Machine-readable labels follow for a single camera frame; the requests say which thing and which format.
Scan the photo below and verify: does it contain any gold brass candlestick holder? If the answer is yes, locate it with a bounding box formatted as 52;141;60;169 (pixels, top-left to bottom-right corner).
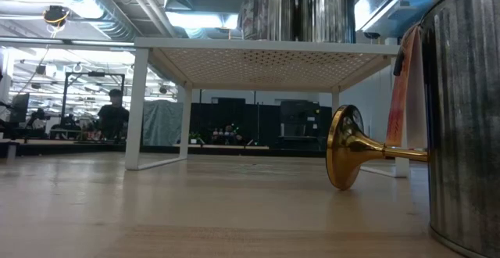
326;104;430;192

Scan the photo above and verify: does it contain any silver tin candle with tag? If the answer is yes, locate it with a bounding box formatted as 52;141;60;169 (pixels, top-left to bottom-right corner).
295;0;357;44
385;0;500;258
238;0;297;42

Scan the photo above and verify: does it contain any black room partition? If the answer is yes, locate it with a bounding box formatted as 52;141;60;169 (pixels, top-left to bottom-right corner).
189;97;333;149

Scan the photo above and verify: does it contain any white perforated metal shelf riser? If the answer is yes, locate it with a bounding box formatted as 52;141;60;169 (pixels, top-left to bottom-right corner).
124;37;410;179

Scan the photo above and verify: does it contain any grey cloth cover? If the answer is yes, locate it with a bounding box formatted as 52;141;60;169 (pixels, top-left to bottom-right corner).
142;100;184;146

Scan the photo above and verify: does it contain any person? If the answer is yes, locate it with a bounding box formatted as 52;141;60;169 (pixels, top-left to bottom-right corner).
96;88;130;142

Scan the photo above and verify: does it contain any black metal stand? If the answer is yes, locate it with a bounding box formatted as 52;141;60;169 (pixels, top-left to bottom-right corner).
62;70;126;134

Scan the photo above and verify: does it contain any dark computer monitor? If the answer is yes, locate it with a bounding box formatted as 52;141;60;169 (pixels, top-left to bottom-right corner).
9;92;30;124

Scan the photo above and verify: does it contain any silver rectangular ventilation duct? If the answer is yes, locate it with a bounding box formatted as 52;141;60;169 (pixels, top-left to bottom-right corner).
353;0;442;36

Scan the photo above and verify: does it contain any silver corrugated ventilation duct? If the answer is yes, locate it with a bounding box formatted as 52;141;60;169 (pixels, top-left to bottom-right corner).
34;0;138;42

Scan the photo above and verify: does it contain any black aluminium rig frame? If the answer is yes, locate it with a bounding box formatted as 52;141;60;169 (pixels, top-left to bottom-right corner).
0;139;333;158

